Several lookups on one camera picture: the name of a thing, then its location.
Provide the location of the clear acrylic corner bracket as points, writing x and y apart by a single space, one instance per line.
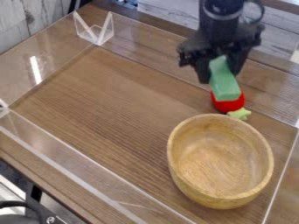
95 34

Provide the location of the red knitted strawberry toy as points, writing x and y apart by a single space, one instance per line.
231 108

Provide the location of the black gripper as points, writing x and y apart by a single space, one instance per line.
225 35

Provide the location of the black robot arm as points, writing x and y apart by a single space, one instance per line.
225 34

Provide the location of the green rectangular block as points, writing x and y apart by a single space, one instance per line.
222 81

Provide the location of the brown wooden bowl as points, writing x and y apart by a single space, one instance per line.
221 160

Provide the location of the black table clamp mount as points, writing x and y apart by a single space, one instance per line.
46 216

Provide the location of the clear acrylic tray wall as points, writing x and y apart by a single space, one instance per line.
98 194

